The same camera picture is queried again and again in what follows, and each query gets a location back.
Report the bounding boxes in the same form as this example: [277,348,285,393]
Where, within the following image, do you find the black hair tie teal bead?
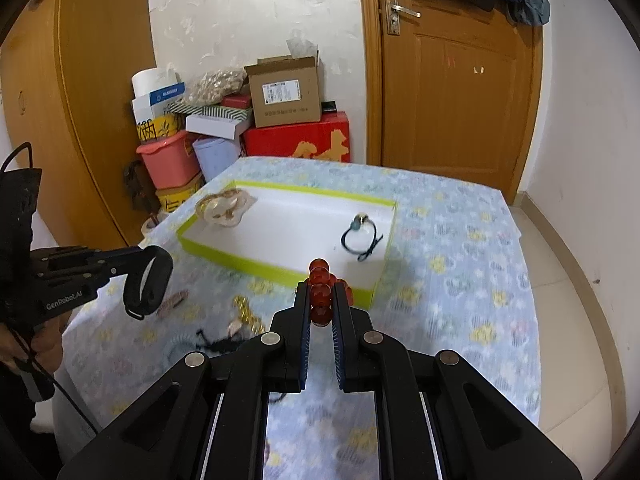
[341,212,385,263]

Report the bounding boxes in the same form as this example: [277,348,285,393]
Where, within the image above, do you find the red bead bracelet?
[307,258,356,328]

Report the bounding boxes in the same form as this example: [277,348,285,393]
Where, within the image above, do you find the red gift box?
[241,111,351,163]

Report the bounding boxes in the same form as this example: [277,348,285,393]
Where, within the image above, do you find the white plastic bag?
[286,27,321,61]

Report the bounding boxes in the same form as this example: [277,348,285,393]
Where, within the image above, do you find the yellow patterned box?
[135,114,182,145]

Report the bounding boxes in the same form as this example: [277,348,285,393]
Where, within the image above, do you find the gold chain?
[232,296,266,336]

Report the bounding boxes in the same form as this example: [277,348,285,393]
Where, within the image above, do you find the yellow-green tray box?
[175,178,399,311]

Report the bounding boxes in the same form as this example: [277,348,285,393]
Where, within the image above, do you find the brown cardboard box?
[243,55,322,129]

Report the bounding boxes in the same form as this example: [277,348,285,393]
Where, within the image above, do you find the black cord hair tie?
[167,327,246,361]

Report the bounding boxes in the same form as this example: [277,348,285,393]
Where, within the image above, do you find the light blue cylindrical container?
[192,137,241,183]

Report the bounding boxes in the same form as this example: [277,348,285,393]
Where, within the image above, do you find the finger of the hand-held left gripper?
[30,245,151,267]
[39,259,132,291]

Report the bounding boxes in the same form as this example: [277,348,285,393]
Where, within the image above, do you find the white flat box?
[185,112,251,140]

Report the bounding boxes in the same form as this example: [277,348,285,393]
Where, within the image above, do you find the brown bag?
[122,160,161,213]

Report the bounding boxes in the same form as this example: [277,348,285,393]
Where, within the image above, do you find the person's left hand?
[0,307,64,376]

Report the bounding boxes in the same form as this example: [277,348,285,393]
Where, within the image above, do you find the clear bag of nuts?
[184,69,247,107]

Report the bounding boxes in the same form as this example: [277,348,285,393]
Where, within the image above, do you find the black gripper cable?
[0,142,101,436]

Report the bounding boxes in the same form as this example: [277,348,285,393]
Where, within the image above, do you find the pink bead bracelet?
[155,292,188,317]

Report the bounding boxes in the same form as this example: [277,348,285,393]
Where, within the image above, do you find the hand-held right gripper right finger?
[333,281,583,480]

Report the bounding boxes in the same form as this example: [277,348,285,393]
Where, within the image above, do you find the blue floral tablecloth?
[52,156,542,480]

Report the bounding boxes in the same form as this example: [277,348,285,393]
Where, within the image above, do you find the blue white carton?
[131,82,187,123]

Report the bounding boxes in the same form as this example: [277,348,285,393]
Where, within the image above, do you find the clear gold bangle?
[194,188,257,228]

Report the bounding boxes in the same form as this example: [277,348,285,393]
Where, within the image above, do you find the pink plastic bin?
[136,131,202,188]

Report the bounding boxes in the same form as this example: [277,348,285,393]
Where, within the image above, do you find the white paper roll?
[131,67,179,98]

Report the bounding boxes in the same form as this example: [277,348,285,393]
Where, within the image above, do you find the yellow carton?
[155,175,206,213]

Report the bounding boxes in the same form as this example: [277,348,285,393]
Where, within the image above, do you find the black smart wristband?
[122,245,174,321]

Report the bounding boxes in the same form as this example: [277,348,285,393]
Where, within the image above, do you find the wooden door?
[356,0,544,206]

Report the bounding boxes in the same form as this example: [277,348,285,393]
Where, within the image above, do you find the metal door handle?
[384,0,422,36]

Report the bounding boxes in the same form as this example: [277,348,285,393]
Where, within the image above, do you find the wooden wardrobe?
[0,0,163,251]

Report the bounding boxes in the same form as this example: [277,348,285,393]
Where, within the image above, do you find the green striped box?
[167,101,254,120]

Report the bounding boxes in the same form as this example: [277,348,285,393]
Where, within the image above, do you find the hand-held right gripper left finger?
[56,280,313,480]

